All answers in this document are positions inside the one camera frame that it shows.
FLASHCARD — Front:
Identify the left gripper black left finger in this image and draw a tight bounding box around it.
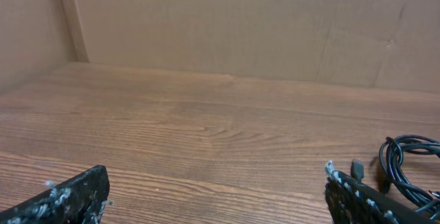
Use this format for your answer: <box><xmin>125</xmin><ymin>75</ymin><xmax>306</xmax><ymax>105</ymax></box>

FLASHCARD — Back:
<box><xmin>1</xmin><ymin>165</ymin><xmax>113</xmax><ymax>224</ymax></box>

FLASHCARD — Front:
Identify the black USB cable bundle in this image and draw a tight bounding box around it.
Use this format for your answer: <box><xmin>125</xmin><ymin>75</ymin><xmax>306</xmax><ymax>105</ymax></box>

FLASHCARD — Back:
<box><xmin>350</xmin><ymin>135</ymin><xmax>440</xmax><ymax>221</ymax></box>

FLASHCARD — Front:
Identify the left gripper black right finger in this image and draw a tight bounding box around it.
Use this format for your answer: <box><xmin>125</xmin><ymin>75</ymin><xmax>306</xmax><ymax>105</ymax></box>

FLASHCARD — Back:
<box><xmin>324</xmin><ymin>160</ymin><xmax>434</xmax><ymax>224</ymax></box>

